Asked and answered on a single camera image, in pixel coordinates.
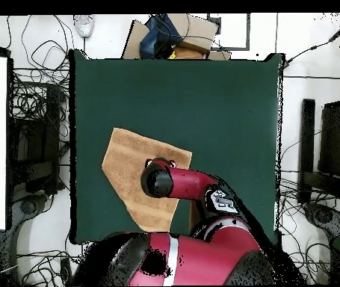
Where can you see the orange terry towel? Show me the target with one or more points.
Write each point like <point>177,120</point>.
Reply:
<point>124,167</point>

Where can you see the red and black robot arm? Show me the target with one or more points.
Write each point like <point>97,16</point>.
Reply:
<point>190,184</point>

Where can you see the dark green table cloth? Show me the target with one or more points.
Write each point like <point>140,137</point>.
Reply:
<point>232,134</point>

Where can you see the orange-brown cloth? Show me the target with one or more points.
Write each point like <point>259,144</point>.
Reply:
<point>190,53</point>

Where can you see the blue jeans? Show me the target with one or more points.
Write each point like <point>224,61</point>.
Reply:
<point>157,39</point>

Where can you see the brown cardboard sheet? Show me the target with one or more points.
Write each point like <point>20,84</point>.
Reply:
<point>133,42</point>

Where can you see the black equipment stand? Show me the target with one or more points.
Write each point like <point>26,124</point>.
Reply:
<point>38,143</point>

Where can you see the brown cardboard box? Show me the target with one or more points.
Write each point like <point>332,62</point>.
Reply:
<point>196,30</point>

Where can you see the black wheeled stand base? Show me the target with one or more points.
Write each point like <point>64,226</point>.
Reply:
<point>29,207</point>

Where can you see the dark-framed white board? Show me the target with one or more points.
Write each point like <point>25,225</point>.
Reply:
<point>248,33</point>

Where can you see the person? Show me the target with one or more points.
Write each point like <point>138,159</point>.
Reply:
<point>84,25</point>

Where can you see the black chair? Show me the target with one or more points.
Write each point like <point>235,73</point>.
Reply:
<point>335,140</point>

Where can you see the black upright post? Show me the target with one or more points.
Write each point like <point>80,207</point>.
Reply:
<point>307,143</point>

